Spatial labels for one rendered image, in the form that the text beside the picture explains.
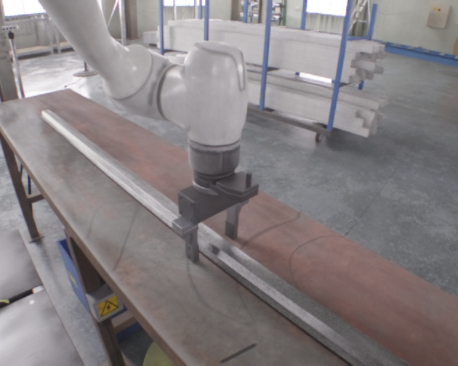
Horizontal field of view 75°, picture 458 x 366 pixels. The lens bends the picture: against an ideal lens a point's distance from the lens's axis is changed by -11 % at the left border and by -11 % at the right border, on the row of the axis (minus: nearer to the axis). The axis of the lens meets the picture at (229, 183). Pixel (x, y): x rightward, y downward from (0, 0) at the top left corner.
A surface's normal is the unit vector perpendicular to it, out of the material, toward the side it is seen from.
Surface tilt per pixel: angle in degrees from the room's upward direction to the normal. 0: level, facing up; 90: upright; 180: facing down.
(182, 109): 92
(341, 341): 75
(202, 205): 90
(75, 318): 0
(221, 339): 0
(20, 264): 0
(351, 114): 90
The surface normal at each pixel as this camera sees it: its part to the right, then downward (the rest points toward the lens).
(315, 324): -0.68, 0.09
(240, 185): 0.04, -0.86
